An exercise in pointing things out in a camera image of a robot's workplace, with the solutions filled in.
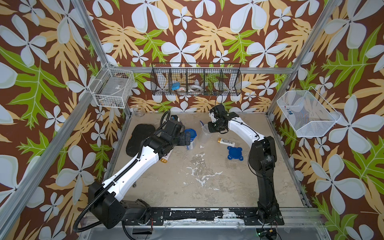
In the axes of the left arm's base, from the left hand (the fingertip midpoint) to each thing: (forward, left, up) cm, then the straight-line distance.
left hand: (182, 133), depth 79 cm
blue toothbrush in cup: (+26, -13, -23) cm, 37 cm away
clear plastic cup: (+12, -14, -19) cm, 27 cm away
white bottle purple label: (-4, +12, -22) cm, 25 cm away
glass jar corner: (+41, +39, -24) cm, 62 cm away
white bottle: (+9, -29, -22) cm, 37 cm away
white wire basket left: (+26, +42, +11) cm, 51 cm away
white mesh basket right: (+11, -70, +4) cm, 71 cm away
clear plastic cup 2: (+4, -4, -22) cm, 22 cm away
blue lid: (+8, -6, -11) cm, 15 cm away
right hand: (+15, -17, -13) cm, 26 cm away
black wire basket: (+41, -8, +7) cm, 42 cm away
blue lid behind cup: (+1, -34, -23) cm, 41 cm away
